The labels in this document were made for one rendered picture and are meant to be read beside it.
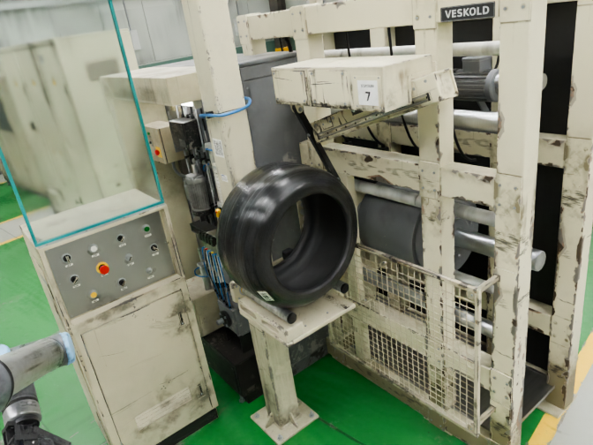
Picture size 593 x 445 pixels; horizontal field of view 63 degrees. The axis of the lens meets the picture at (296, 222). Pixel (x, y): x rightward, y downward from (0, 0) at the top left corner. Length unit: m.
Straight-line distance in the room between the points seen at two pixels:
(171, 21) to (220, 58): 10.34
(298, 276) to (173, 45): 10.42
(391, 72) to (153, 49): 10.51
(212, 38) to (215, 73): 0.13
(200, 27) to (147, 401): 1.72
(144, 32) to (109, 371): 10.02
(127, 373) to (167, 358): 0.19
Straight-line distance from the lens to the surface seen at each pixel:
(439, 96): 1.66
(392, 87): 1.64
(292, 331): 1.93
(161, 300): 2.39
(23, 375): 1.17
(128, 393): 2.55
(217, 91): 1.95
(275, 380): 2.54
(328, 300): 2.16
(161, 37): 12.08
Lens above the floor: 1.97
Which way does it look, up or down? 23 degrees down
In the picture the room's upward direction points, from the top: 8 degrees counter-clockwise
